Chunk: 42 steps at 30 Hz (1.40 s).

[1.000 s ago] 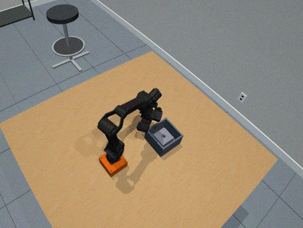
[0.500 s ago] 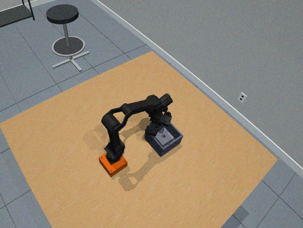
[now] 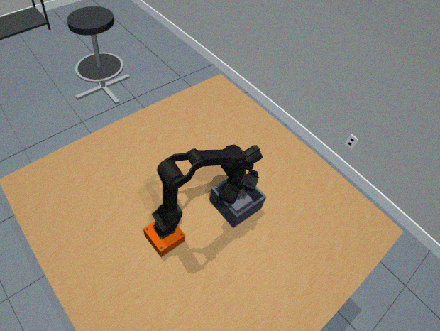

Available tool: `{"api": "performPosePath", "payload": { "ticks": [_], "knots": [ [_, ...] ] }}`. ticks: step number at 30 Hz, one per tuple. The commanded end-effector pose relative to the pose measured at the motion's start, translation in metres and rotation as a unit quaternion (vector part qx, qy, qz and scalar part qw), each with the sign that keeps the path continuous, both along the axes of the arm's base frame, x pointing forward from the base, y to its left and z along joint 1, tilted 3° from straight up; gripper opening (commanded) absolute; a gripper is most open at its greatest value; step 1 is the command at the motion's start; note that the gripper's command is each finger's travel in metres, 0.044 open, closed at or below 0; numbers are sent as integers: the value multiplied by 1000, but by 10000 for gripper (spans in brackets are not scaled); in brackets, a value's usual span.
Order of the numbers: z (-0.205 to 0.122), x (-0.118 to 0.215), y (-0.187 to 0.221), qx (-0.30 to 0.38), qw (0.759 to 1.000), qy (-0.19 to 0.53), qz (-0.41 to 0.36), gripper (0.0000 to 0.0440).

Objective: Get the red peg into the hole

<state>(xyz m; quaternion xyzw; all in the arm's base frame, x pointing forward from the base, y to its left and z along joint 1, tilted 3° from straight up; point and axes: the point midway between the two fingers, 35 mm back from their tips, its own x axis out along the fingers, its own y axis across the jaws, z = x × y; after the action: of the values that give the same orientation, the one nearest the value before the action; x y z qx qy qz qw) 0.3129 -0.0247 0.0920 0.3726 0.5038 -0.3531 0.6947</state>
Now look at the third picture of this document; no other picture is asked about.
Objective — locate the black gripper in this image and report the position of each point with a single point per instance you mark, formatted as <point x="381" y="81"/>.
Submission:
<point x="230" y="193"/>

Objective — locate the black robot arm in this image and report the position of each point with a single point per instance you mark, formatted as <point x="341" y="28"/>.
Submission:
<point x="232" y="159"/>

